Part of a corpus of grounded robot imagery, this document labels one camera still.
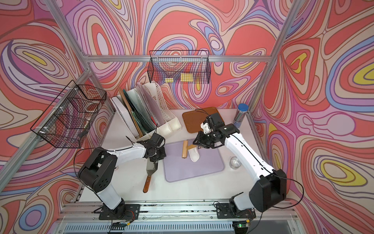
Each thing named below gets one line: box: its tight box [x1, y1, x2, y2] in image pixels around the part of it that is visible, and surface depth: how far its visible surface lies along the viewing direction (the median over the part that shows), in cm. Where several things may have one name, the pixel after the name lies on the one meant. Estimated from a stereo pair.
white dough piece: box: [187, 146, 200, 163], surface depth 93 cm
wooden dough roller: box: [181, 139, 198, 159], surface depth 84 cm
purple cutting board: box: [163, 139, 225, 183], surface depth 92 cm
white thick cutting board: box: [110, 96, 139, 140], surface depth 90 cm
